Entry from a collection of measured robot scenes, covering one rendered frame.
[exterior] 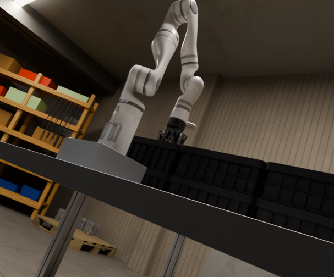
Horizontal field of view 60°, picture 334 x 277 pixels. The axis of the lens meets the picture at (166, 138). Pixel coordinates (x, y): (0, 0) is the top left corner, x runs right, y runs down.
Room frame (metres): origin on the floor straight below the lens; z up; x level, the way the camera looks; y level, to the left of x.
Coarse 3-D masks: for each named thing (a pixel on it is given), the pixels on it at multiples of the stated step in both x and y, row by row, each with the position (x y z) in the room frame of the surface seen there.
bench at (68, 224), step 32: (32, 160) 0.60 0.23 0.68; (96, 192) 0.44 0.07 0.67; (128, 192) 0.40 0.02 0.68; (160, 192) 0.36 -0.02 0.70; (64, 224) 1.45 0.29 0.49; (160, 224) 0.35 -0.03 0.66; (192, 224) 0.32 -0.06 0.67; (224, 224) 0.30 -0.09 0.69; (256, 224) 0.27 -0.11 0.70; (256, 256) 0.27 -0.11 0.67; (288, 256) 0.25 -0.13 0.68; (320, 256) 0.24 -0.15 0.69
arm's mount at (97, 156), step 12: (72, 144) 0.86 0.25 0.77; (84, 144) 0.82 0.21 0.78; (96, 144) 0.78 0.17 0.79; (60, 156) 0.88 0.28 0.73; (72, 156) 0.84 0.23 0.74; (84, 156) 0.80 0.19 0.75; (96, 156) 0.76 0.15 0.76; (108, 156) 0.79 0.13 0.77; (120, 156) 0.82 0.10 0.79; (96, 168) 0.78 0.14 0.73; (108, 168) 0.80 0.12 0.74; (120, 168) 0.83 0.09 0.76; (132, 168) 0.86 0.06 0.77; (144, 168) 0.89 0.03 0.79; (132, 180) 0.87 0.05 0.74
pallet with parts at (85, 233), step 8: (40, 216) 4.26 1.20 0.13; (56, 216) 4.46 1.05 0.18; (40, 224) 4.29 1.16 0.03; (56, 224) 4.08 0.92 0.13; (80, 224) 4.47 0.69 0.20; (88, 224) 4.36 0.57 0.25; (96, 224) 4.38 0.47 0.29; (48, 232) 4.03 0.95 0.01; (80, 232) 4.22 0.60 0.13; (88, 232) 4.36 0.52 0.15; (96, 232) 4.47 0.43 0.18; (72, 240) 3.71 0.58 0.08; (80, 240) 3.67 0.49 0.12; (88, 240) 3.83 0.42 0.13; (96, 240) 4.11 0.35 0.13; (72, 248) 3.67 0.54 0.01; (80, 248) 3.71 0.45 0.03; (88, 248) 3.95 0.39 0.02; (96, 248) 3.90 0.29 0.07; (104, 248) 3.99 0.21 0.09; (112, 248) 4.11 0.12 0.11; (112, 256) 4.14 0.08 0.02
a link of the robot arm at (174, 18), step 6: (180, 0) 1.00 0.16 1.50; (174, 6) 1.01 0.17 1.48; (168, 12) 1.02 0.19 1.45; (174, 12) 1.02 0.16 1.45; (180, 12) 1.01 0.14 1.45; (168, 18) 1.01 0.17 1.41; (174, 18) 1.04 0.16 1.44; (180, 18) 1.03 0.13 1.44; (162, 24) 0.99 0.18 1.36; (168, 24) 0.98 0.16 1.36; (174, 24) 1.03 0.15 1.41; (180, 24) 1.07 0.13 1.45; (162, 30) 0.96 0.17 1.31; (168, 30) 0.95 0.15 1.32; (174, 30) 0.96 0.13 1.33
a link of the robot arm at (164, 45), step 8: (160, 32) 0.95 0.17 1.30; (168, 32) 0.95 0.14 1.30; (160, 40) 0.94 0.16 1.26; (168, 40) 0.94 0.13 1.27; (176, 40) 0.96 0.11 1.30; (152, 48) 0.97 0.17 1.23; (160, 48) 0.93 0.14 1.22; (168, 48) 0.94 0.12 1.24; (160, 56) 0.93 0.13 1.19; (168, 56) 0.94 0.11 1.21; (160, 64) 0.91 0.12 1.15; (152, 72) 0.89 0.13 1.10; (160, 72) 0.91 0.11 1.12; (152, 80) 0.89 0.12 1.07; (160, 80) 0.92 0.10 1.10; (144, 88) 0.91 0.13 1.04; (152, 88) 0.90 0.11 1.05
